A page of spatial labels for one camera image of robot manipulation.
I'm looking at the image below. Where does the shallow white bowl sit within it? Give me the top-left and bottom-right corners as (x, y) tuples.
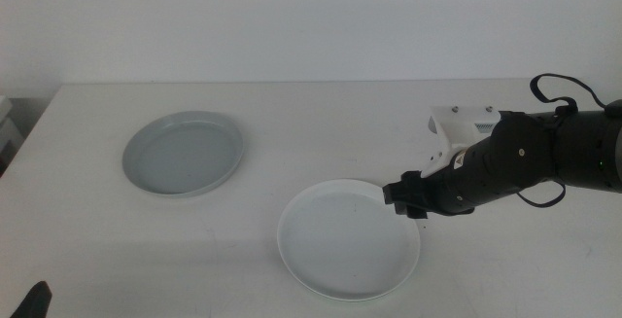
(276, 177), (422, 303)

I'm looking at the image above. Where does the shallow grey bowl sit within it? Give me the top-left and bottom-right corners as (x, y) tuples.
(121, 110), (246, 198)

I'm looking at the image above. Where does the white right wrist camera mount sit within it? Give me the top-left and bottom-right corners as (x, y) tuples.
(420, 105), (501, 179)

